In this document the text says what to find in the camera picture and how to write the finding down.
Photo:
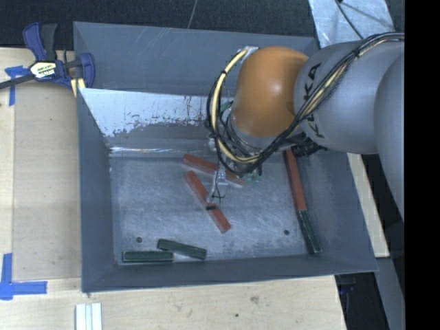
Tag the dark green flat block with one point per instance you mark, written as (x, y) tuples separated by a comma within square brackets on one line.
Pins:
[(182, 249), (148, 256), (310, 234)]

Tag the grey metal bin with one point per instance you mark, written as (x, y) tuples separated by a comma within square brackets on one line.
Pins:
[(165, 205)]

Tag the black cylinder on white bracket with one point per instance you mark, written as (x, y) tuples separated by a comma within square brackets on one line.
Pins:
[(305, 148)]

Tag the pale wood board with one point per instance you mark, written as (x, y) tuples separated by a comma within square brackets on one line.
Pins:
[(44, 184)]

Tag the red-brown flat block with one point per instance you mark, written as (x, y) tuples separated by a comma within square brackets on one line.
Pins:
[(296, 184), (214, 215), (199, 163)]

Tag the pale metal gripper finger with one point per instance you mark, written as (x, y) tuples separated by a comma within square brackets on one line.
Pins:
[(222, 177), (214, 188)]

